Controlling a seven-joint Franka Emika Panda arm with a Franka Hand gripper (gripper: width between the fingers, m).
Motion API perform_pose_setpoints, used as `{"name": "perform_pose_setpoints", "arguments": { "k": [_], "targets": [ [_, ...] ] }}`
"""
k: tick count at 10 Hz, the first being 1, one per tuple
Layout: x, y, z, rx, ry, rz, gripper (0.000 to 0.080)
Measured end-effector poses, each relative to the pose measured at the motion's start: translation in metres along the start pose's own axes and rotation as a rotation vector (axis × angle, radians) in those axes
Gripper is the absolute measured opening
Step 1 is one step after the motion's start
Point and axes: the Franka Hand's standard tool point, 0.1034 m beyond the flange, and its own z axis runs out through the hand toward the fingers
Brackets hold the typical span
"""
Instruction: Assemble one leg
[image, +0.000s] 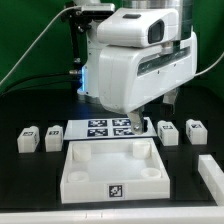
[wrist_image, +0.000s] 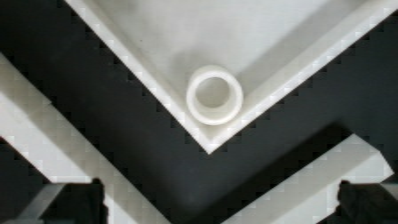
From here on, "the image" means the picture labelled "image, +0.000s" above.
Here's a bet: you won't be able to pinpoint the black camera on stand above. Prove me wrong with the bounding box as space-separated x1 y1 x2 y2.
61 0 115 97

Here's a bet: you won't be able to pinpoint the white table front rail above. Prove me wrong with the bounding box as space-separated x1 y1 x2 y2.
0 207 224 224

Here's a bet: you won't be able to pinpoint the white square tabletop part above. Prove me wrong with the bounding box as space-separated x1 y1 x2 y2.
60 138 170 203

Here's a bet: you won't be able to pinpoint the black cables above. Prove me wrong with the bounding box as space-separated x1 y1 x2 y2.
0 71 83 98

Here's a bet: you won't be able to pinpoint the white cable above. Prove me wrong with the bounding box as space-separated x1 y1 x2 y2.
0 5 81 88

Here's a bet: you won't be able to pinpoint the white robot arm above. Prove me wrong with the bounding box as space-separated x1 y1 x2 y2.
74 0 197 134

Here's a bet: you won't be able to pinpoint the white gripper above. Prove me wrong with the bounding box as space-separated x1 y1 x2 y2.
97 8 197 135

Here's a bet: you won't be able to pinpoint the white sheet with markers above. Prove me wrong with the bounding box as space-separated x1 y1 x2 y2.
63 117 158 141

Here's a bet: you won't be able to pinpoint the white obstacle wall fixture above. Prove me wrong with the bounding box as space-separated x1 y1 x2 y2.
198 154 224 207

